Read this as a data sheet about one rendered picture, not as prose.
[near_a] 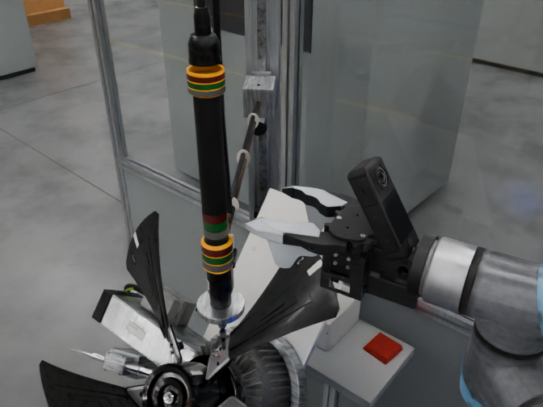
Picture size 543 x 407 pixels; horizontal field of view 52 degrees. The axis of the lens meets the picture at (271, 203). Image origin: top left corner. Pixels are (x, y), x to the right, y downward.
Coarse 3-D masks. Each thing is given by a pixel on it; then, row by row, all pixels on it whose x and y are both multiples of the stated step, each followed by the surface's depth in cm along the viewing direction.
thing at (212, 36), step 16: (208, 16) 59; (208, 32) 60; (192, 48) 60; (208, 48) 60; (192, 64) 61; (208, 64) 60; (208, 272) 77; (208, 288) 79; (224, 288) 78; (224, 304) 80
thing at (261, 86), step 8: (256, 72) 131; (264, 72) 131; (248, 80) 129; (256, 80) 129; (264, 80) 129; (272, 80) 129; (248, 88) 124; (256, 88) 124; (264, 88) 124; (272, 88) 124; (248, 96) 125; (256, 96) 125; (264, 96) 125; (272, 96) 124; (248, 104) 126; (264, 104) 126; (272, 104) 125; (248, 112) 127; (264, 112) 127; (272, 112) 127
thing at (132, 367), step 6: (72, 348) 129; (84, 354) 126; (90, 354) 125; (96, 354) 124; (102, 360) 123; (126, 366) 118; (132, 366) 118; (138, 366) 117; (132, 372) 118; (138, 372) 117; (144, 372) 116; (150, 372) 115
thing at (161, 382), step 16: (160, 368) 98; (176, 368) 96; (192, 368) 98; (160, 384) 98; (176, 384) 96; (192, 384) 94; (208, 384) 98; (224, 384) 103; (144, 400) 98; (160, 400) 97; (176, 400) 96; (192, 400) 93; (208, 400) 96; (224, 400) 102; (240, 400) 103
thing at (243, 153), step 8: (200, 0) 58; (216, 0) 66; (216, 8) 67; (216, 16) 68; (216, 24) 68; (216, 32) 69; (224, 104) 74; (256, 104) 121; (248, 120) 116; (256, 120) 116; (248, 128) 110; (248, 136) 107; (248, 144) 106; (240, 152) 101; (240, 160) 99; (248, 160) 102; (240, 168) 96; (232, 184) 92; (232, 192) 88; (232, 200) 88
